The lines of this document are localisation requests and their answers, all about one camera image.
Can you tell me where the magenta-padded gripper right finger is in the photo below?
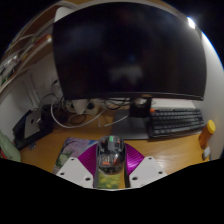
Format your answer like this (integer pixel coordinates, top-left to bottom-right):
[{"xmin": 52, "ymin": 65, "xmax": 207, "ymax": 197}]
[{"xmin": 124, "ymin": 142, "xmax": 168, "ymax": 189}]

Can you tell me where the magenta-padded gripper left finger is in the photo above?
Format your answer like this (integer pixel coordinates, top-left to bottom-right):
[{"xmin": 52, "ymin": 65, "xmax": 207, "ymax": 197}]
[{"xmin": 55, "ymin": 143, "xmax": 99, "ymax": 189}]

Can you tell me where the transparent computer mouse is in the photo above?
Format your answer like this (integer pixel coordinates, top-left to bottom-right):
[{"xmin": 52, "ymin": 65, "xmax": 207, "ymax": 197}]
[{"xmin": 95, "ymin": 135, "xmax": 127, "ymax": 176}]

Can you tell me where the flower meadow print mouse pad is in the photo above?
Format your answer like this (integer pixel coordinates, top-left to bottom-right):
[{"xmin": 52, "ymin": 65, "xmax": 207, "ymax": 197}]
[{"xmin": 52, "ymin": 136, "xmax": 126, "ymax": 190}]

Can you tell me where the black keyboard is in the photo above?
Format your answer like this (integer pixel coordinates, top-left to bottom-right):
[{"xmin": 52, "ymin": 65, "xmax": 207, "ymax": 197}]
[{"xmin": 148, "ymin": 107, "xmax": 206, "ymax": 138}]

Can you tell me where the silver mini computer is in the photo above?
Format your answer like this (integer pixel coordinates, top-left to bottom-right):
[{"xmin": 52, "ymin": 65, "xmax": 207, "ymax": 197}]
[{"xmin": 12, "ymin": 104, "xmax": 56, "ymax": 150}]

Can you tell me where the white power strip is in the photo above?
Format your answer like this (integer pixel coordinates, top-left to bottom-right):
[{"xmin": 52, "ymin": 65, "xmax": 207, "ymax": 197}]
[{"xmin": 66, "ymin": 99, "xmax": 101, "ymax": 116}]

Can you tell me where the pale green bag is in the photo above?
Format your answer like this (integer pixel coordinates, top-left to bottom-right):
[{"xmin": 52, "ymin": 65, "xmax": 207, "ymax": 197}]
[{"xmin": 0, "ymin": 130, "xmax": 22, "ymax": 163}]

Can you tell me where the orange jar with yellow lid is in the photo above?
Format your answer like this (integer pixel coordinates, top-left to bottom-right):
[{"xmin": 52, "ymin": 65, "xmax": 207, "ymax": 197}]
[{"xmin": 198, "ymin": 119, "xmax": 217, "ymax": 149}]

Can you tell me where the black curved monitor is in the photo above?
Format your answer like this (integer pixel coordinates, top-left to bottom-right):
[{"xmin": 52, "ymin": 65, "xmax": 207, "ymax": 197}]
[{"xmin": 52, "ymin": 1, "xmax": 208, "ymax": 140}]

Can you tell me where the bright light bar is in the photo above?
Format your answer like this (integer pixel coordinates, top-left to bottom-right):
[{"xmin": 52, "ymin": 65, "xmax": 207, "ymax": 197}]
[{"xmin": 186, "ymin": 16, "xmax": 197, "ymax": 30}]

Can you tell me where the white cable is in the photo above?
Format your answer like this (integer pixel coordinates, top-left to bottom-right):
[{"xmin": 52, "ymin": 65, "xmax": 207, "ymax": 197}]
[{"xmin": 49, "ymin": 99, "xmax": 108, "ymax": 130}]

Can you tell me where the wooden wall shelf unit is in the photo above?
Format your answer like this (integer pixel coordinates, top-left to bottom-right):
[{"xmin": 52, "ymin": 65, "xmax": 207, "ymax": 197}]
[{"xmin": 0, "ymin": 29, "xmax": 56, "ymax": 98}]

